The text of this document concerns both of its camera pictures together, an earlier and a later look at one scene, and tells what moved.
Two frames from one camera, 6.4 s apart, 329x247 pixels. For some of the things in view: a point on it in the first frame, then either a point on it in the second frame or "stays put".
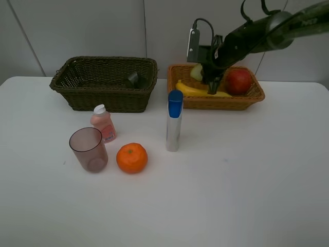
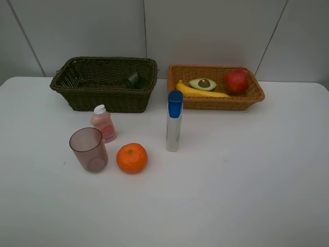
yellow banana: x=186 y=90 stays put
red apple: x=238 y=82 stays put
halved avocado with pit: x=195 y=72 → x=203 y=84
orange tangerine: x=132 y=157 stays put
